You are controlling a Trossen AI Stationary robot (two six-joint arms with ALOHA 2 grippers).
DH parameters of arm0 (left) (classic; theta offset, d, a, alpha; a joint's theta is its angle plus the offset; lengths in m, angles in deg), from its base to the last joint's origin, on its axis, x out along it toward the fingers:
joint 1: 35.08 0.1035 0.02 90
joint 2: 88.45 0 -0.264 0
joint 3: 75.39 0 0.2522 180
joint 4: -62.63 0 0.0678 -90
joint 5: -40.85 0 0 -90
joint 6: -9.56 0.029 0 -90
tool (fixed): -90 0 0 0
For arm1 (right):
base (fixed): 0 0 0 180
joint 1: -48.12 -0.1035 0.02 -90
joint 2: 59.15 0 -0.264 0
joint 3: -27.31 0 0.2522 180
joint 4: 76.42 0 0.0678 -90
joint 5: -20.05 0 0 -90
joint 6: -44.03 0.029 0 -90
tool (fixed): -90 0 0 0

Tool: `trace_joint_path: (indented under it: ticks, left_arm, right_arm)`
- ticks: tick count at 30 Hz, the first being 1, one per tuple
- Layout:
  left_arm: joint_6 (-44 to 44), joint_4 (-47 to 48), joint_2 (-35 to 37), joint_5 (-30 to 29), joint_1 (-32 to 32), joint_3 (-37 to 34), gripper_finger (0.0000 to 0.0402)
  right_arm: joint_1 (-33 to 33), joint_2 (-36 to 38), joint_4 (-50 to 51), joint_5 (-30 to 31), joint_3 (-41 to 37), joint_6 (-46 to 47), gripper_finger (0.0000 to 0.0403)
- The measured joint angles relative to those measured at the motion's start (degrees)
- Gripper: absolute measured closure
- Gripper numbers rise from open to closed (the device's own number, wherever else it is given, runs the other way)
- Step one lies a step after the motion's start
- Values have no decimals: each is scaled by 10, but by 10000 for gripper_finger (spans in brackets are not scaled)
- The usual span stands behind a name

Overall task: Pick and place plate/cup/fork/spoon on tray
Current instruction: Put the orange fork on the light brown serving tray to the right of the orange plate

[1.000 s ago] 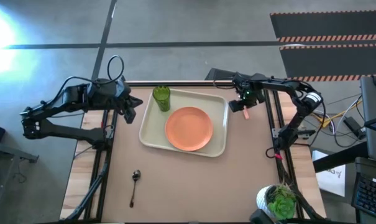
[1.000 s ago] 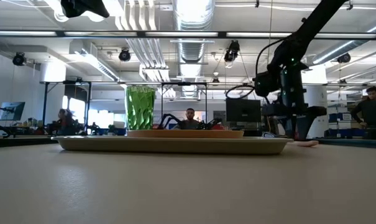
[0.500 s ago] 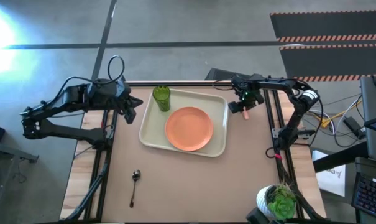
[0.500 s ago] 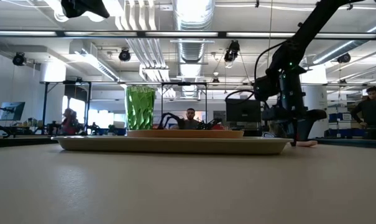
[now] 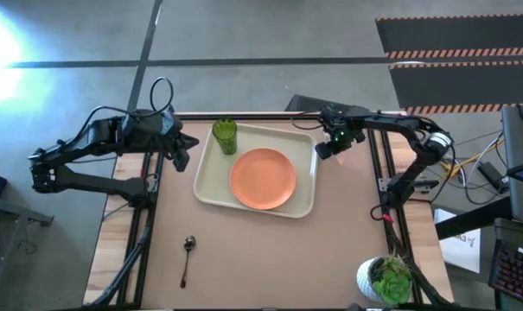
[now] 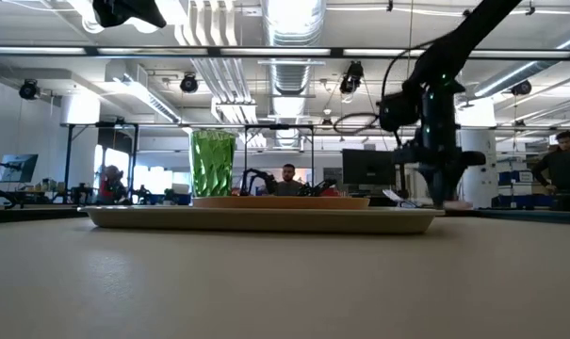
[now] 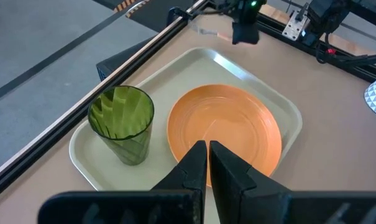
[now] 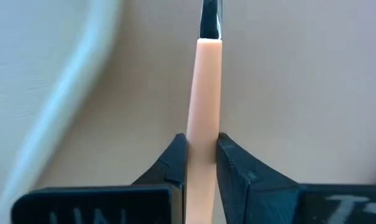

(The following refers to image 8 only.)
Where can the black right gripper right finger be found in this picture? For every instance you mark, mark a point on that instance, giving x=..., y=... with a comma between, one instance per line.
x=262, y=196

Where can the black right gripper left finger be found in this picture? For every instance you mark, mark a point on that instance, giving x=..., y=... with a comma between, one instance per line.
x=97, y=205

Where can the cream rectangular tray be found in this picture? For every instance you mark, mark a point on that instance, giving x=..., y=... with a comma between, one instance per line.
x=20, y=77

